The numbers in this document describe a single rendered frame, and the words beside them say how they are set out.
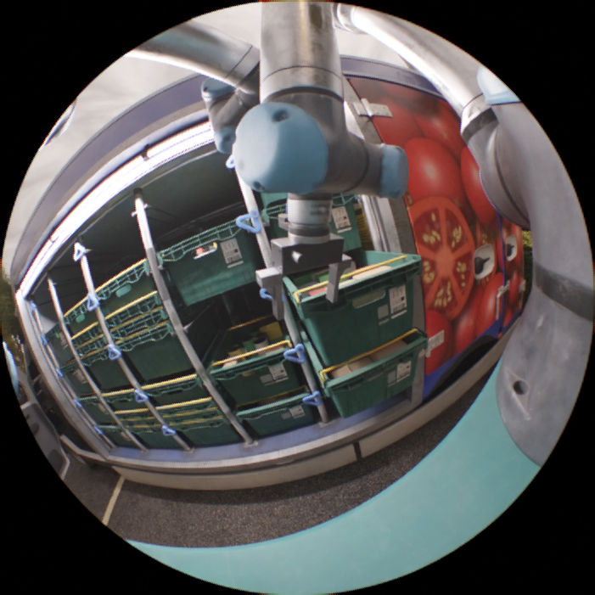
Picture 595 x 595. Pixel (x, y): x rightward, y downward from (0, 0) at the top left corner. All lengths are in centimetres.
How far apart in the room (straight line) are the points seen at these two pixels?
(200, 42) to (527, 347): 42
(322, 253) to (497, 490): 38
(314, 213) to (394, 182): 14
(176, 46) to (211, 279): 73
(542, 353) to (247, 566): 21
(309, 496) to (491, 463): 157
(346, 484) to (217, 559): 152
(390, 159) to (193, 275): 74
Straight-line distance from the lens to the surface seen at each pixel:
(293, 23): 23
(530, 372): 17
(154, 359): 104
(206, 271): 79
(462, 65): 29
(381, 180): 25
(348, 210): 84
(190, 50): 33
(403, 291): 63
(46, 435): 319
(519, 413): 16
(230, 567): 16
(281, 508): 171
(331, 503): 162
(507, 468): 16
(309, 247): 34
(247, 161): 16
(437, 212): 92
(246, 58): 33
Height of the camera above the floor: 155
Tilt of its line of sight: 14 degrees down
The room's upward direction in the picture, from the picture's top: 18 degrees counter-clockwise
